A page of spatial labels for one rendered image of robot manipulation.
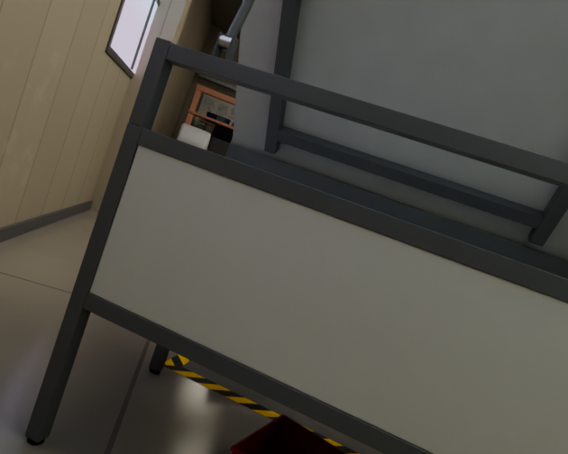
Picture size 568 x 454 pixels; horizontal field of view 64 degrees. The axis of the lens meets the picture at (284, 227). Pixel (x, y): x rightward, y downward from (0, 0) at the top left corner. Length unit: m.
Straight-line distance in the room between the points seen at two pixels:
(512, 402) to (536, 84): 0.77
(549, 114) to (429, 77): 0.31
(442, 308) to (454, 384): 0.14
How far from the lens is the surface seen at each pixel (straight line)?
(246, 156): 1.60
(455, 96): 1.36
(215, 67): 1.05
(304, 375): 0.98
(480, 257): 0.93
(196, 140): 6.74
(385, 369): 0.96
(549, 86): 1.35
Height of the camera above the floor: 0.78
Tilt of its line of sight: 4 degrees down
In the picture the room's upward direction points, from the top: 20 degrees clockwise
